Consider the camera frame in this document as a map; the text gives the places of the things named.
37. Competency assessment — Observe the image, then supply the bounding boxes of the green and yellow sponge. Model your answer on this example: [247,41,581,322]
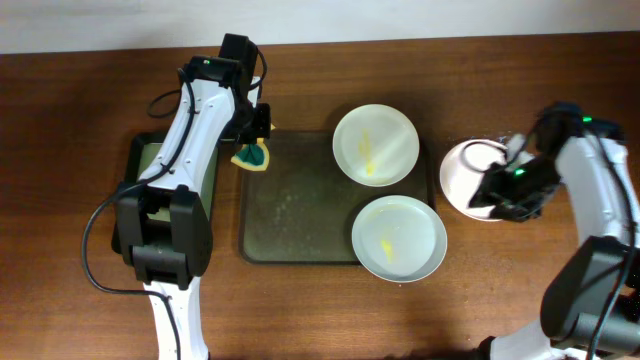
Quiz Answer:
[231,138,270,172]

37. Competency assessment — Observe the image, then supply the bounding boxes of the white plate yellow stain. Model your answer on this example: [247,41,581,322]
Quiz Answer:
[332,104,420,187]
[351,195,448,283]

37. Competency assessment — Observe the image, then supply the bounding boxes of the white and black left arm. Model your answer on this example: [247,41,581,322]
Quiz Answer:
[115,56,273,359]

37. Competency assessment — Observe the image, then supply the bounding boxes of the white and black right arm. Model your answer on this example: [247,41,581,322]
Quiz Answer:
[469,117,639,359]

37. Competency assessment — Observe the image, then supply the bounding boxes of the large dark serving tray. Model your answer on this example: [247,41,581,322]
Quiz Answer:
[239,131,435,265]

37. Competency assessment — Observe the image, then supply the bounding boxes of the small black tray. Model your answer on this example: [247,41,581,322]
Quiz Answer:
[110,130,221,256]

